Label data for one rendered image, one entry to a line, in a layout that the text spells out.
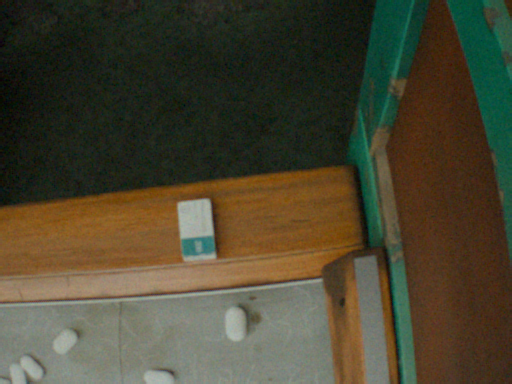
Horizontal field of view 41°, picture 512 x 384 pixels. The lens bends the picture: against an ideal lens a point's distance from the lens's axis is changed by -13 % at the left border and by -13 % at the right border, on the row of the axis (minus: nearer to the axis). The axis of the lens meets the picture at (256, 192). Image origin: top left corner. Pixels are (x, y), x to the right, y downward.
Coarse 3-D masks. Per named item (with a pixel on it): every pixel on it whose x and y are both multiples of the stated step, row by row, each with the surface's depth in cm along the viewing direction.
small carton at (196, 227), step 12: (180, 204) 80; (192, 204) 80; (204, 204) 80; (180, 216) 80; (192, 216) 80; (204, 216) 80; (180, 228) 79; (192, 228) 79; (204, 228) 79; (192, 240) 79; (204, 240) 79; (192, 252) 78; (204, 252) 78; (216, 252) 80
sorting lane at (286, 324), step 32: (256, 288) 81; (288, 288) 81; (320, 288) 81; (0, 320) 81; (32, 320) 81; (64, 320) 81; (96, 320) 81; (128, 320) 81; (160, 320) 81; (192, 320) 81; (224, 320) 80; (256, 320) 80; (288, 320) 80; (320, 320) 80; (0, 352) 79; (32, 352) 79; (96, 352) 79; (128, 352) 79; (160, 352) 79; (192, 352) 79; (224, 352) 79; (256, 352) 79; (288, 352) 79; (320, 352) 79
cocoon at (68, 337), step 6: (66, 330) 78; (72, 330) 79; (60, 336) 78; (66, 336) 78; (72, 336) 78; (54, 342) 78; (60, 342) 78; (66, 342) 78; (72, 342) 78; (54, 348) 78; (60, 348) 78; (66, 348) 78
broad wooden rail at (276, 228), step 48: (144, 192) 83; (192, 192) 83; (240, 192) 82; (288, 192) 82; (336, 192) 82; (0, 240) 81; (48, 240) 81; (96, 240) 81; (144, 240) 81; (240, 240) 81; (288, 240) 81; (336, 240) 80; (0, 288) 80; (48, 288) 80; (96, 288) 81; (144, 288) 81; (192, 288) 81; (240, 288) 82
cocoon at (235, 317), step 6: (228, 312) 79; (234, 312) 79; (240, 312) 79; (228, 318) 79; (234, 318) 78; (240, 318) 78; (228, 324) 78; (234, 324) 78; (240, 324) 78; (228, 330) 78; (234, 330) 78; (240, 330) 78; (228, 336) 78; (234, 336) 78; (240, 336) 78
